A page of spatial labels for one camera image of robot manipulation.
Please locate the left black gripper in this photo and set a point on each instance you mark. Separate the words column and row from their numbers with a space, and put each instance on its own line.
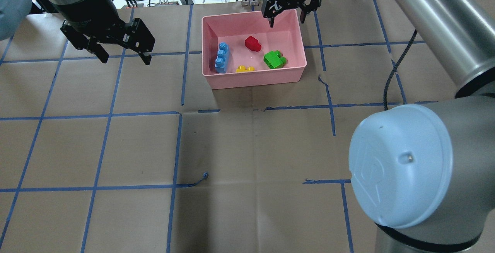
column 89, row 14

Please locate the red toy block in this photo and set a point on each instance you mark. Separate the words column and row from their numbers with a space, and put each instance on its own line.
column 252, row 44

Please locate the green toy block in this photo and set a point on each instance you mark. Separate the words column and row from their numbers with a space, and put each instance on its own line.
column 274, row 59

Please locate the yellow toy block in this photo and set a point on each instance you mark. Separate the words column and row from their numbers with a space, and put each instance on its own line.
column 243, row 68

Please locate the blue toy block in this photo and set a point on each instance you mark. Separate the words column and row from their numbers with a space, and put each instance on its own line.
column 222, row 58

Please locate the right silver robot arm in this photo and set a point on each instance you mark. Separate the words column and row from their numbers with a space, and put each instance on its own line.
column 425, row 173

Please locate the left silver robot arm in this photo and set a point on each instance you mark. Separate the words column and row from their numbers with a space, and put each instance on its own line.
column 12, row 14

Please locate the pink plastic box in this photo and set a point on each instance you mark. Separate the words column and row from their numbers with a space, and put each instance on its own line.
column 243, row 50

